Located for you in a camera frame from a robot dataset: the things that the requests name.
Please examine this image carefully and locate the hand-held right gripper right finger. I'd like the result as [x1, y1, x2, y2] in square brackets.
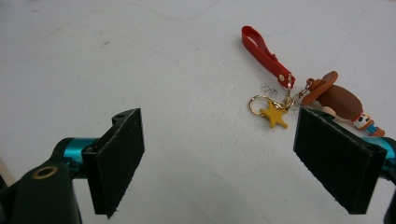
[292, 106, 389, 216]

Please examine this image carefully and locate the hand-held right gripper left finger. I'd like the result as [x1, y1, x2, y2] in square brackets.
[81, 107, 146, 219]

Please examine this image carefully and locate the cowboy figure keychain red strap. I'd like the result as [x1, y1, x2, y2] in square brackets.
[241, 25, 387, 138]

